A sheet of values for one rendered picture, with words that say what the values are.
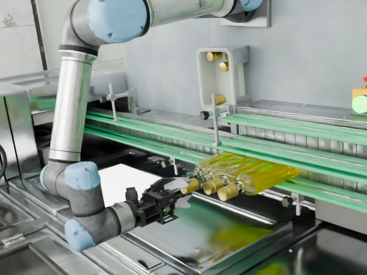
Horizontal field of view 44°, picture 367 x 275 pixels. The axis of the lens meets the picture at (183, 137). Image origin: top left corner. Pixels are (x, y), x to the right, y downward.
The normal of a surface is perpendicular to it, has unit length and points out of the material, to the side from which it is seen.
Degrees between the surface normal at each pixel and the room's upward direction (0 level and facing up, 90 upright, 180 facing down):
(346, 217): 0
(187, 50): 0
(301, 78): 0
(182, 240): 90
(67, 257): 90
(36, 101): 90
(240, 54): 90
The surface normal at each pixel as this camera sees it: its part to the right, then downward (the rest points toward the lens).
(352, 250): -0.11, -0.96
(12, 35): 0.62, 0.15
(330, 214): -0.77, 0.24
